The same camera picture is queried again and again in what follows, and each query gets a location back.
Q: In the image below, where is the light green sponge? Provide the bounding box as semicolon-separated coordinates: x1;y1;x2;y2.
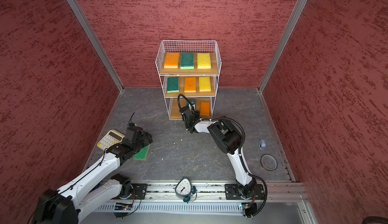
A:
133;145;149;160

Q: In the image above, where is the orange sponge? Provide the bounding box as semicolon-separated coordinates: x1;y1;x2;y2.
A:
164;52;180;69
200;101;211;116
184;77;197;93

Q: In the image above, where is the yellow sponge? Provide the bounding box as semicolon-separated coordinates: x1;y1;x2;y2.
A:
199;77;212;92
197;53;211;69

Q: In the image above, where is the dark green sponge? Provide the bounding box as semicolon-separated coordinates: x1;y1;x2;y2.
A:
180;53;195;69
166;77;179;93

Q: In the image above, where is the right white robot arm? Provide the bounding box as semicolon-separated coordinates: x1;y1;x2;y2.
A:
179;106;257;199

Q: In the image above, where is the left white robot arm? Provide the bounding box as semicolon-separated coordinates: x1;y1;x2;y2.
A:
29;122;153;224

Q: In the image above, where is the bottom wooden shelf board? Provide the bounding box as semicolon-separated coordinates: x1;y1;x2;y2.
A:
169;97;213;121

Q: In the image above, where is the wooden shelf board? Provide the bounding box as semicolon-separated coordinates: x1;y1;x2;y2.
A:
169;97;213;121
162;76;218;98
156;51;222;77

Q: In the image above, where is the middle wooden shelf board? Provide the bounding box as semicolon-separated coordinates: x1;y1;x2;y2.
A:
162;76;218;98

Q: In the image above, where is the top wooden shelf board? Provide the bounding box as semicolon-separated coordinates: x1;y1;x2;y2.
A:
156;51;222;77

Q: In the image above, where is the beige calculator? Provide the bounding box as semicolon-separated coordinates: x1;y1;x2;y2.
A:
97;130;125;150

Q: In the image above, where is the white kitchen timer dial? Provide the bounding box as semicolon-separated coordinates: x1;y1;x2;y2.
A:
175;177;197;203

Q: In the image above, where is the brown tape roll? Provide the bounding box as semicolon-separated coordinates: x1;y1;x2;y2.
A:
260;154;278;171

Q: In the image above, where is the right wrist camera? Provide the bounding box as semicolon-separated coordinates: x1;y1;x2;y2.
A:
189;101;196;111

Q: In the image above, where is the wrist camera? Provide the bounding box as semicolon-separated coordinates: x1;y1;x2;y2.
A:
189;101;196;111
127;113;136;131

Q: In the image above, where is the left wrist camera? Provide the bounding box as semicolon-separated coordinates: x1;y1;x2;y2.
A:
127;113;136;131

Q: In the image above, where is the white wire shelf rack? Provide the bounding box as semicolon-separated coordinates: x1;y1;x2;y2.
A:
155;40;222;121

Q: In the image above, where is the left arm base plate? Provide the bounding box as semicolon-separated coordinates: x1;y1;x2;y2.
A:
118;184;148;200

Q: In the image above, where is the aluminium mounting rail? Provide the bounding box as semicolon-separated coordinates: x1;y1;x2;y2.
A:
62;181;308;203

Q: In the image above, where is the black corrugated cable hose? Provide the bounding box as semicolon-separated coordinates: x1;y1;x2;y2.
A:
177;93;269;217

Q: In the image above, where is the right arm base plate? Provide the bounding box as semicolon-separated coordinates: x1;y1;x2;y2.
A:
224;184;265;200

